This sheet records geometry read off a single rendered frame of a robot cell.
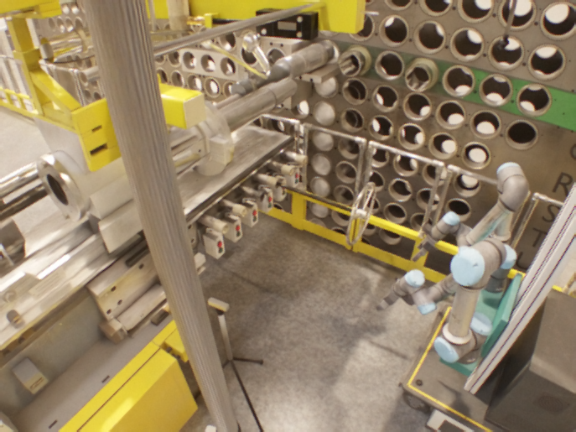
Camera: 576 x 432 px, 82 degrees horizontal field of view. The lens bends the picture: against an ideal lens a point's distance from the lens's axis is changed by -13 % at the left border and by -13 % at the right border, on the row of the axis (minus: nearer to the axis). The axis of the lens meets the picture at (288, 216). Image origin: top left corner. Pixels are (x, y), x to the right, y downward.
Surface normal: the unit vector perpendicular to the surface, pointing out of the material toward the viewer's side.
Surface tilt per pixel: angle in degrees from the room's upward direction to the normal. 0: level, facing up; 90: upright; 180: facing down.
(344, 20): 90
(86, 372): 0
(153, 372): 0
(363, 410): 0
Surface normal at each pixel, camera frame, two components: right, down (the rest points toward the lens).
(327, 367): 0.00, -0.78
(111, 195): 0.78, 0.02
